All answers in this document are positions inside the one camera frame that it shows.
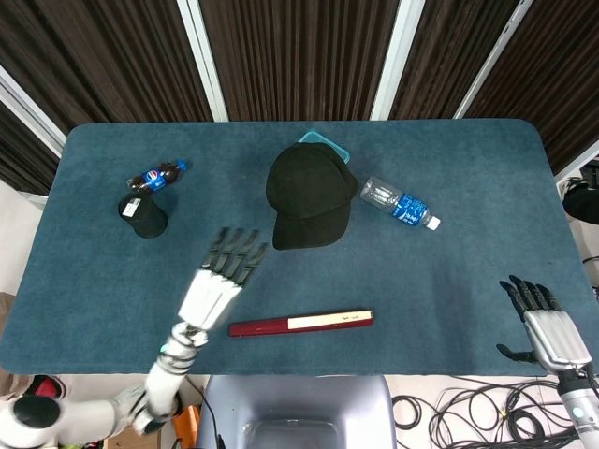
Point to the clear water bottle blue label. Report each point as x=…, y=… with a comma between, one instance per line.
x=407, y=206

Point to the red black floor object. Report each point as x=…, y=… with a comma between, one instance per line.
x=44, y=388

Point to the teal plastic container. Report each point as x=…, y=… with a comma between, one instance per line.
x=323, y=139

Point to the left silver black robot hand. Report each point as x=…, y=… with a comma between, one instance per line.
x=213, y=294

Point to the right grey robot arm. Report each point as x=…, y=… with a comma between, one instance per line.
x=578, y=402

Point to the white frame post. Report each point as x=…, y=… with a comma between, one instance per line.
x=206, y=70
x=398, y=61
x=496, y=56
x=28, y=112

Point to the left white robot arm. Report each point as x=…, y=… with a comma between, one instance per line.
x=164, y=383

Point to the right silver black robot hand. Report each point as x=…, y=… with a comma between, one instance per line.
x=554, y=337

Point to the closed red folding fan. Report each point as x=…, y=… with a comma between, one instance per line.
x=262, y=327

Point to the small pepsi cola bottle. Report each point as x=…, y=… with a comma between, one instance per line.
x=152, y=178

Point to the grey blue robot torso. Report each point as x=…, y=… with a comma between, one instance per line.
x=299, y=402

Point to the black stool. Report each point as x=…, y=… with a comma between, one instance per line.
x=580, y=206

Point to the blue table cloth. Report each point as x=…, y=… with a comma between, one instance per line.
x=421, y=271

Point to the black baseball cap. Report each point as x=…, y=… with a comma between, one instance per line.
x=304, y=196

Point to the orange floor object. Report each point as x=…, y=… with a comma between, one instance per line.
x=187, y=421

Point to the black mesh cup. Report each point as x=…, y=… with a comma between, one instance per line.
x=145, y=220

